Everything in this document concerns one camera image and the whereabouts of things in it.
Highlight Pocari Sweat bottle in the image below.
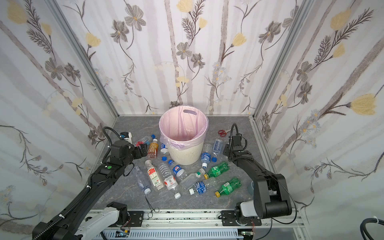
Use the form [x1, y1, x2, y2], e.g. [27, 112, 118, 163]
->
[201, 144, 213, 169]

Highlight pink bin liner bag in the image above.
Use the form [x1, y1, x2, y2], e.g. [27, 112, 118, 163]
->
[159, 106, 209, 151]

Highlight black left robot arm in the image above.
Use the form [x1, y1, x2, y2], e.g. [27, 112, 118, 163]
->
[32, 127, 148, 240]

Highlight metal forceps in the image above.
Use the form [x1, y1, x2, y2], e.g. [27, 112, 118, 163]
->
[144, 195, 160, 219]

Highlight clear bottle blue label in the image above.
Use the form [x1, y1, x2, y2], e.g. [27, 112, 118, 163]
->
[212, 139, 224, 156]

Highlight Pepsi label bottle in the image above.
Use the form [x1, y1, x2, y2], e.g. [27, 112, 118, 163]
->
[168, 160, 188, 181]

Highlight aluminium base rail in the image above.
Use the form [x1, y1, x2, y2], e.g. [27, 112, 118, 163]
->
[59, 209, 310, 240]

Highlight cream plastic waste bin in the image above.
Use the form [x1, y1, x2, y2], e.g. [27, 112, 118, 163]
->
[167, 141, 205, 165]

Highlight clear bottle green cap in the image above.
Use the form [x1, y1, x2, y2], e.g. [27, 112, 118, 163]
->
[181, 168, 206, 190]

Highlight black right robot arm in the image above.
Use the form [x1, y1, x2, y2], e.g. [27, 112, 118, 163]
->
[223, 123, 293, 223]

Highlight green soda bottle lower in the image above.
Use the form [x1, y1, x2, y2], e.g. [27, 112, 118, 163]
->
[215, 177, 242, 198]

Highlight small clear bottle left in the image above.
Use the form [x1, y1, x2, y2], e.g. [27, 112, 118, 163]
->
[134, 166, 151, 195]

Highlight green soda bottle upper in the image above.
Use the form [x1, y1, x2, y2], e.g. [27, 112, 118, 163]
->
[204, 162, 230, 180]

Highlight blue label bottle white cap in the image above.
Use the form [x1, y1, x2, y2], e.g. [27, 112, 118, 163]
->
[189, 178, 218, 196]

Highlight red white label bottle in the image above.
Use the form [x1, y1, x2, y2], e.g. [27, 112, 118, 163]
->
[145, 160, 165, 191]

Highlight green soda bottle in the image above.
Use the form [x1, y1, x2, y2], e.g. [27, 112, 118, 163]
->
[215, 177, 242, 198]
[204, 162, 230, 180]

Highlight orange tea bottle white cap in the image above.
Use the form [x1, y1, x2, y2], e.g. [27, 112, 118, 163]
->
[147, 139, 159, 159]

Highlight red handled scissors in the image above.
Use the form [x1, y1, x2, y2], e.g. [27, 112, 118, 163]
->
[218, 128, 238, 137]

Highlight clear ribbed water bottle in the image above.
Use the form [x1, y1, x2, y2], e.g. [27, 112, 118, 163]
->
[159, 162, 181, 199]

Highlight blue label bottle by bin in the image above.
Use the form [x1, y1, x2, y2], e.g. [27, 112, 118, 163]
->
[160, 143, 169, 154]

